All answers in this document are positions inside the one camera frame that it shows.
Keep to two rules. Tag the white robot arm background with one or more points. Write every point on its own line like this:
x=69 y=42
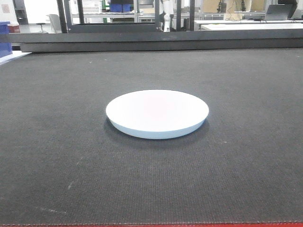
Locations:
x=166 y=14

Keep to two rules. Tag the white round plate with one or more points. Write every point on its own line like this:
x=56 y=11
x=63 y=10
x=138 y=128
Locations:
x=157 y=114

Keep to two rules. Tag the dark grey table mat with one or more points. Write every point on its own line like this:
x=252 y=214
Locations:
x=63 y=162

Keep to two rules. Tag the white background desk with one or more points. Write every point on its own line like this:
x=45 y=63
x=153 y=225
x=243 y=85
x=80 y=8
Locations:
x=229 y=25

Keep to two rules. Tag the black round stool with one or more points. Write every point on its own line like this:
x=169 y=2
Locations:
x=42 y=30

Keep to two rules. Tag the grey laptop on desk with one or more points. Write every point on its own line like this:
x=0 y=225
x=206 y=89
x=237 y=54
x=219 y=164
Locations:
x=278 y=12

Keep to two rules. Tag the blue box at left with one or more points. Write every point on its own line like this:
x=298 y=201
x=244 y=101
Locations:
x=5 y=47

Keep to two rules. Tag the black metal frame structure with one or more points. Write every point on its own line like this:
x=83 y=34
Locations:
x=120 y=16

